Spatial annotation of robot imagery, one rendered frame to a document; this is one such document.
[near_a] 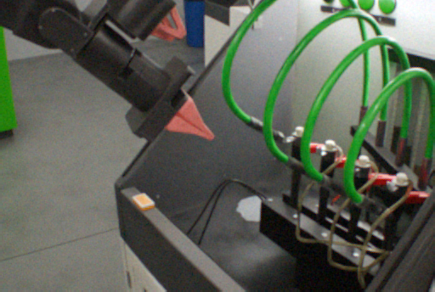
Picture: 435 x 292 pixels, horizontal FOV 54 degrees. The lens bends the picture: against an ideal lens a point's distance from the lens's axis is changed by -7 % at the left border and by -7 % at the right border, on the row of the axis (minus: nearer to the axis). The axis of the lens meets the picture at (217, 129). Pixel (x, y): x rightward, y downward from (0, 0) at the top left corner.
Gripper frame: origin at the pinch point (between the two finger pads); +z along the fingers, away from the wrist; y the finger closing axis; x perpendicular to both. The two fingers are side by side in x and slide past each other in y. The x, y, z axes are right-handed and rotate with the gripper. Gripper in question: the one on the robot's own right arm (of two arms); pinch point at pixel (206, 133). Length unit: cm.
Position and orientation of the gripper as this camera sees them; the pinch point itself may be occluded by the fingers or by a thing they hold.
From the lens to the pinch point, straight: 59.7
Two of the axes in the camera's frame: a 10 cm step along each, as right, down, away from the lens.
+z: 6.9, 5.5, 4.8
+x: -3.3, -3.5, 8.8
